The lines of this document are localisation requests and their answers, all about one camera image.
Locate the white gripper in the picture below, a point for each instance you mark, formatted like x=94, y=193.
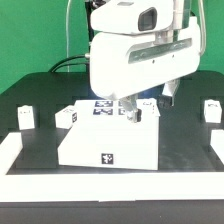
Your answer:
x=122, y=65

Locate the white square table top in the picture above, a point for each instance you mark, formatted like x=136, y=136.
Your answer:
x=112, y=141

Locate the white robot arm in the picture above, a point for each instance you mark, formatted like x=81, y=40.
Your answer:
x=181, y=20

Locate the tag sheet with markers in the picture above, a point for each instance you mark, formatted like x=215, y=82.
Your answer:
x=108, y=107

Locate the white U-shaped fence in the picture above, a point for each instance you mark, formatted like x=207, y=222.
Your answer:
x=102, y=187

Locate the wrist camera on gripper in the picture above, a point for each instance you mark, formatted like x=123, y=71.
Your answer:
x=133, y=17

